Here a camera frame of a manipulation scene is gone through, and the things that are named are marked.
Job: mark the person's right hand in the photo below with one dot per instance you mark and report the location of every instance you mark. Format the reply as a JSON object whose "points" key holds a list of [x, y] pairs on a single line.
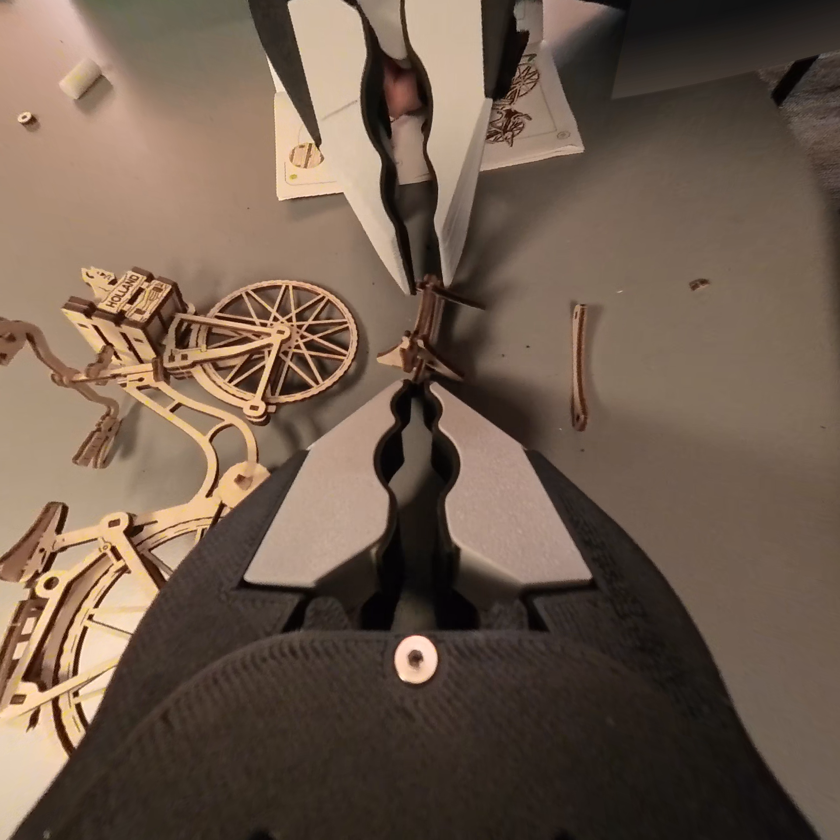
{"points": [[401, 88]]}

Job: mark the small wooden stand assembly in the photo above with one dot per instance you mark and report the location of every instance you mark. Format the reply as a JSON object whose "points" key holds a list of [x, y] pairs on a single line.
{"points": [[426, 321]]}

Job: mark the white instruction booklet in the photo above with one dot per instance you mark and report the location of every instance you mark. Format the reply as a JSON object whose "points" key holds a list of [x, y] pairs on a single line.
{"points": [[551, 141]]}

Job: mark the curved wooden strip part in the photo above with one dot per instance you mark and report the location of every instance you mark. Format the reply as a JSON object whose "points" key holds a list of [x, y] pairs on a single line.
{"points": [[580, 367]]}

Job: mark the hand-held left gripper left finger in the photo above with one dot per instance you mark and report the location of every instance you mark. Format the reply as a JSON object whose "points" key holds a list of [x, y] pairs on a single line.
{"points": [[321, 512]]}

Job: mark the white wax cylinder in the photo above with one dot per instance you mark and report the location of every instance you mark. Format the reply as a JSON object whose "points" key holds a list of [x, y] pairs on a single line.
{"points": [[82, 77]]}

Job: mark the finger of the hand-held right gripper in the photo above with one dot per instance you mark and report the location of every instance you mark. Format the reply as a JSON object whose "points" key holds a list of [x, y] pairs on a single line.
{"points": [[341, 98], [453, 79]]}

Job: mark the wooden bicycle model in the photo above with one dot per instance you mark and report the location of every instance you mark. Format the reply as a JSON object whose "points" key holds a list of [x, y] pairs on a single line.
{"points": [[131, 321]]}

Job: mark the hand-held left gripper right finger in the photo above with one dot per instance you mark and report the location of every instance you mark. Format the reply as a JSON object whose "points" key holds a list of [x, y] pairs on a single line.
{"points": [[518, 525]]}

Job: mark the black table leg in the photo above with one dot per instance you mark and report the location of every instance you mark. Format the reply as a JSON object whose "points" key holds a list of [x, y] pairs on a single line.
{"points": [[794, 79]]}

